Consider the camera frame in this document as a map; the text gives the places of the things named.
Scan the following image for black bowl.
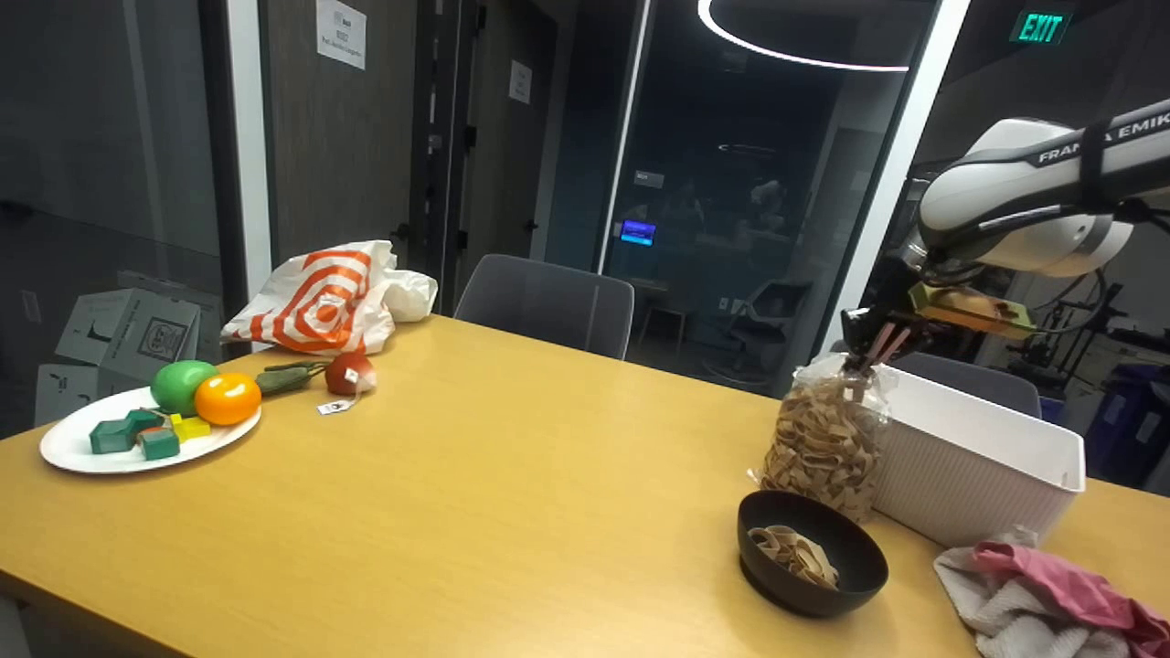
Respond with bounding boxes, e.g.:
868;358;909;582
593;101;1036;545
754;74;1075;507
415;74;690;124
740;490;887;617

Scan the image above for white orange plastic bag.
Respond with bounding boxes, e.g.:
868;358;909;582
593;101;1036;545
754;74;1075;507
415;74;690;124
223;238;440;356

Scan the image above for green exit sign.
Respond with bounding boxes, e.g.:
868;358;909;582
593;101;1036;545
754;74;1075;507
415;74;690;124
1008;12;1066;48

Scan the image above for rubber bands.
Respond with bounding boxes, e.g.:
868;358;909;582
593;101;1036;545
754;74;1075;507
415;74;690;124
749;522;836;589

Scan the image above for beige towel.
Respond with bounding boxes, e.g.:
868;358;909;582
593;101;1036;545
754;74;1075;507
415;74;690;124
932;547;1131;658

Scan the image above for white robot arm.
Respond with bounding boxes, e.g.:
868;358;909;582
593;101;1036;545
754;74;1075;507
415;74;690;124
843;97;1170;372

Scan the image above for white plate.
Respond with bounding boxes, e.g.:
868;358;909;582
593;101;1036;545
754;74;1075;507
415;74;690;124
40;389;262;475

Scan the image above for clear bag of rubber bands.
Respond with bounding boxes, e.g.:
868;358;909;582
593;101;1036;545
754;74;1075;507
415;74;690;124
759;372;881;522

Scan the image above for grey office chair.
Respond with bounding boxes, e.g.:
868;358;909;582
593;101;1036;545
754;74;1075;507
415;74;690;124
901;351;1041;416
453;251;637;358

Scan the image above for orange toy fruit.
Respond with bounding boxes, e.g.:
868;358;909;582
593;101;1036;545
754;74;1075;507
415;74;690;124
194;372;262;429

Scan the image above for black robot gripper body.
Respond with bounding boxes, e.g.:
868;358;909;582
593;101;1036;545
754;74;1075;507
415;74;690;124
854;260;1037;358

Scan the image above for green toy cucumber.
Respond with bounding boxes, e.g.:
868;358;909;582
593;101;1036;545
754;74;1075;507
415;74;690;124
257;362;323;398

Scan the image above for dark green toy block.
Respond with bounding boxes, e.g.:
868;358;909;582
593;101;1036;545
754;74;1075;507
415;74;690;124
89;422;135;453
139;423;179;461

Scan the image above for green toy fruit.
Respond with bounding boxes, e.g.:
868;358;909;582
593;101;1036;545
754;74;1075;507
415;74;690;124
150;358;216;414

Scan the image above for white paper wall sign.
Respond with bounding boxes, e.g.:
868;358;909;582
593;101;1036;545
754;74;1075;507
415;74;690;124
313;0;368;68

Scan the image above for cardboard box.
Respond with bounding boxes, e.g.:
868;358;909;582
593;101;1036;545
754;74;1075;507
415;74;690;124
36;288;201;422

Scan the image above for red toy fruit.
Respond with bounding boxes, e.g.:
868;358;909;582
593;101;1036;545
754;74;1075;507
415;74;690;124
324;351;376;398

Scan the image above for white plastic basket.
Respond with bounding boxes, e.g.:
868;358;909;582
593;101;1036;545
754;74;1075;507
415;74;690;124
795;346;1091;547

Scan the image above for yellow toy block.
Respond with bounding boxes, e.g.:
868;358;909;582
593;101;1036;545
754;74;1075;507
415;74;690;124
168;414;213;442

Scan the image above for pink towel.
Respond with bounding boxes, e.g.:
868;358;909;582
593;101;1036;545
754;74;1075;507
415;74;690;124
971;541;1170;658

